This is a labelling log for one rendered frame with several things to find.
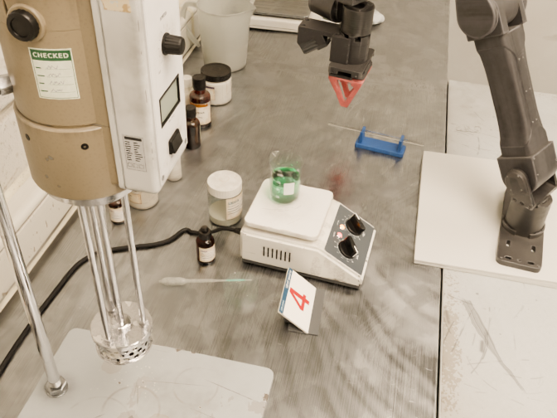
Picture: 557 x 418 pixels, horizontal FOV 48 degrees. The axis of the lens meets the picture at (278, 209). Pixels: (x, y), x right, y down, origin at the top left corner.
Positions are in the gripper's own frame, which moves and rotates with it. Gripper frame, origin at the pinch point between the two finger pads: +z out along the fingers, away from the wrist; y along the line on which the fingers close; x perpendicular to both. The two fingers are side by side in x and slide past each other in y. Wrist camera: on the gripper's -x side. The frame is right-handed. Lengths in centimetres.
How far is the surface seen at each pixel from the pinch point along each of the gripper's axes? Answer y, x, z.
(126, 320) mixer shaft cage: 72, -6, -11
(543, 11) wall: -118, 39, 23
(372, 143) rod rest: 1.4, 6.8, 8.2
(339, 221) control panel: 32.9, 8.4, 2.0
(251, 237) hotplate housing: 42.3, -3.1, 1.8
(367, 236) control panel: 31.8, 13.2, 4.8
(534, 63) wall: -118, 42, 42
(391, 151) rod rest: 2.4, 11.1, 8.1
